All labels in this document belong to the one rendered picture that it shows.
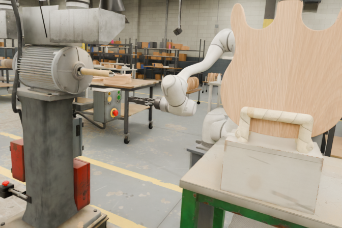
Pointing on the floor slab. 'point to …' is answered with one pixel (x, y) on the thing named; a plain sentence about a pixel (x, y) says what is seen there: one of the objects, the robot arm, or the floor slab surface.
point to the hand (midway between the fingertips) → (134, 99)
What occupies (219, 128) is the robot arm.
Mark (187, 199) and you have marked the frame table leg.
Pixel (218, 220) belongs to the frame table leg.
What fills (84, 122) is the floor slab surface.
